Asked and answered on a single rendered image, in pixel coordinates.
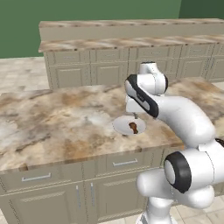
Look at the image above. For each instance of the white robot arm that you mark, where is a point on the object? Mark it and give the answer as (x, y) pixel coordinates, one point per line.
(186, 122)

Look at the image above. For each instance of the beige cupboard run marble top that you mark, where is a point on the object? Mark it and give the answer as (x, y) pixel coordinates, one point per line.
(102, 58)

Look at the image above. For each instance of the beige narrow drawer front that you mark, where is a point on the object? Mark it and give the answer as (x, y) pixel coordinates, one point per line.
(145, 161)

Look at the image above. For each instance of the white round plate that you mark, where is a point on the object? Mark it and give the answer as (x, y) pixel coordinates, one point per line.
(122, 126)

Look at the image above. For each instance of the beige cupboard door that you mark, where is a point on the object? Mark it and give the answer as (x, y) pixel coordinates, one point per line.
(116, 198)
(43, 207)

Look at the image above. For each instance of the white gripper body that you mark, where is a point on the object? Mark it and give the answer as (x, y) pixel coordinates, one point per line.
(133, 105)

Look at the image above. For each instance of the beige wide drawer front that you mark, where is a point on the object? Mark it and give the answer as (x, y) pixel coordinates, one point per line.
(64, 178)

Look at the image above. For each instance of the brown chicken drumstick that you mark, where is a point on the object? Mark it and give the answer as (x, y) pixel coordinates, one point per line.
(133, 127)

